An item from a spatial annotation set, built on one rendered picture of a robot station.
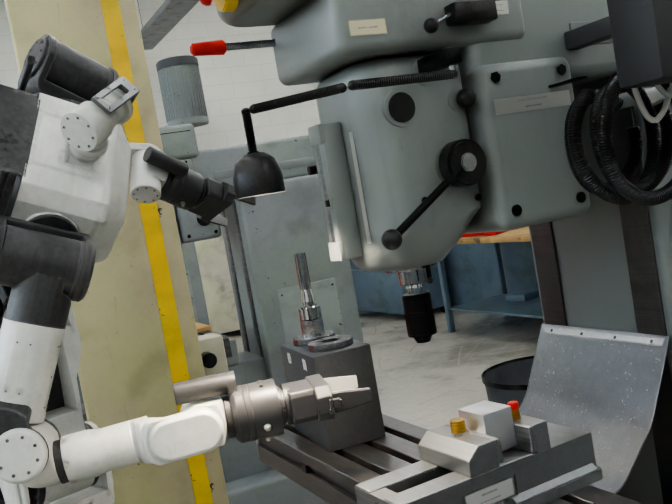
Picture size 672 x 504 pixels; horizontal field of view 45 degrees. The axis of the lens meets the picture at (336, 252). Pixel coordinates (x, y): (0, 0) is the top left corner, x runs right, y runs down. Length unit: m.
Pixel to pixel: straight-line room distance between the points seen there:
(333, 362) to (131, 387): 1.47
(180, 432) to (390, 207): 0.45
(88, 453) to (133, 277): 1.68
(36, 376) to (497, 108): 0.79
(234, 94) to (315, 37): 9.68
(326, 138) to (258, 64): 9.87
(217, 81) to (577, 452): 9.83
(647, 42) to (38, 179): 0.91
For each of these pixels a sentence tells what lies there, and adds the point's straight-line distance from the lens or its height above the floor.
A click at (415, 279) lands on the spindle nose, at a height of 1.29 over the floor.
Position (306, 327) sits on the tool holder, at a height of 1.18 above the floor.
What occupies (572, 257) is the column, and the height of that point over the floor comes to 1.25.
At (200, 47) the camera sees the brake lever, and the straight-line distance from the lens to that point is 1.32.
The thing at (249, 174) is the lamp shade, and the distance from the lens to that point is 1.15.
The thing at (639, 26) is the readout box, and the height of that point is 1.59.
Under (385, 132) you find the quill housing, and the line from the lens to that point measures 1.21.
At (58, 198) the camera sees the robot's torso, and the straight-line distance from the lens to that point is 1.36.
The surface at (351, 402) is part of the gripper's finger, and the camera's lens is 1.27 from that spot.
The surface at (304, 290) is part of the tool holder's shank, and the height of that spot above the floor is 1.26.
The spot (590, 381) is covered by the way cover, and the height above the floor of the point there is 1.03.
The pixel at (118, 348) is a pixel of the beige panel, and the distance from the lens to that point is 2.92.
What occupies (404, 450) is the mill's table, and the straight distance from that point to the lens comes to 1.55.
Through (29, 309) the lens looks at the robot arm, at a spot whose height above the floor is 1.35.
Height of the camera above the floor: 1.44
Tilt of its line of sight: 4 degrees down
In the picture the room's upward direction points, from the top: 10 degrees counter-clockwise
